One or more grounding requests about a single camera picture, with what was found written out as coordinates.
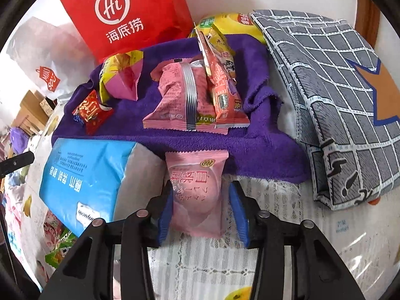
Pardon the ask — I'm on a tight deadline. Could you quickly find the pale pink pastry packet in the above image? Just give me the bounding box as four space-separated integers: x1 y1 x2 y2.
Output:
164 150 230 238

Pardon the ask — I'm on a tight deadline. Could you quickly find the yellow and pink snack packet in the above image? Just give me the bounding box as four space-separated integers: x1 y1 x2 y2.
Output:
99 50 144 104

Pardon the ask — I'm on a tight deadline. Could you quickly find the wooden chair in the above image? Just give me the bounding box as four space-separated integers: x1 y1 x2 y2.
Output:
12 90 54 136

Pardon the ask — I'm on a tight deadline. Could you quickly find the grey checked cloth with star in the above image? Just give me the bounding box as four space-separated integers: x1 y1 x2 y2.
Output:
248 9 400 211

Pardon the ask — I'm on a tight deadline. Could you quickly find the red stick snack packet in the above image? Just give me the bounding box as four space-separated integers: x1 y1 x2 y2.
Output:
198 31 251 129

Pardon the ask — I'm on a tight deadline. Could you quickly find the small red snack packet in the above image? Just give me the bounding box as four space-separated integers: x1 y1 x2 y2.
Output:
72 89 114 135

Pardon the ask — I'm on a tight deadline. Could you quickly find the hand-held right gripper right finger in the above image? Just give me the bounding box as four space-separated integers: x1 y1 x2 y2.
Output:
228 181 365 300

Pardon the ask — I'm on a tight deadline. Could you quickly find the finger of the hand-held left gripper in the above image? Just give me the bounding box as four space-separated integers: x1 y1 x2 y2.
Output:
0 151 35 177

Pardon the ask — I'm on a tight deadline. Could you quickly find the large yellow snack bag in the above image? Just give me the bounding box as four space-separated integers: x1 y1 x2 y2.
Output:
200 12 266 44

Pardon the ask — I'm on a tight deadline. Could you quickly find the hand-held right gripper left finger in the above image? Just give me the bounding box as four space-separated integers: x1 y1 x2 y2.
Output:
39 187 174 300

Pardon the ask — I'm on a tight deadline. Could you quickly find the purple plastic bag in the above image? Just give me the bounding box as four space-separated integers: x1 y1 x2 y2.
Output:
9 127 30 154

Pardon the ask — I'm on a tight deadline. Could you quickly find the fruit print tablecloth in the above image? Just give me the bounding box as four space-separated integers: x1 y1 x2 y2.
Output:
6 100 400 300

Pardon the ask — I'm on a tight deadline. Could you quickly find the white plastic shopping bag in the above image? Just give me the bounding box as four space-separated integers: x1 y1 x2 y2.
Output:
6 15 96 101

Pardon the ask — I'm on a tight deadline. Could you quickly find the green snack packet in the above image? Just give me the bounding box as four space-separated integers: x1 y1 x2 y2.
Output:
45 229 77 268

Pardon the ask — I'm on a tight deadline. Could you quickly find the purple towel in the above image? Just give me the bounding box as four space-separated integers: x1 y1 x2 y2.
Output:
51 34 311 183

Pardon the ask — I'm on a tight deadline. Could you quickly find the brown wooden door frame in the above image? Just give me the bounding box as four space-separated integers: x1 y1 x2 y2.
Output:
356 0 380 41

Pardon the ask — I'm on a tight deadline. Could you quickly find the red paper bag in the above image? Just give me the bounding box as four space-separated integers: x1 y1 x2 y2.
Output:
59 0 194 65

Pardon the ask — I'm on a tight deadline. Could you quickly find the blue tissue pack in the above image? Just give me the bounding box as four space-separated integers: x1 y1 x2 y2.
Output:
39 138 169 237

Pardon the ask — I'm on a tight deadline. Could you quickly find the patterned cardboard box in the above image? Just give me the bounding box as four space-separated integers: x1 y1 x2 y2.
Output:
40 97 59 117

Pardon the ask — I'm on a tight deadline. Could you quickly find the pink snack packet silver seam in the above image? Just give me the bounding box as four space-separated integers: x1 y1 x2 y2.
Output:
143 59 229 135

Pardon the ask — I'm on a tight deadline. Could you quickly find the red and white snack packet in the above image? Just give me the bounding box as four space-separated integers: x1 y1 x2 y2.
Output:
44 212 65 244

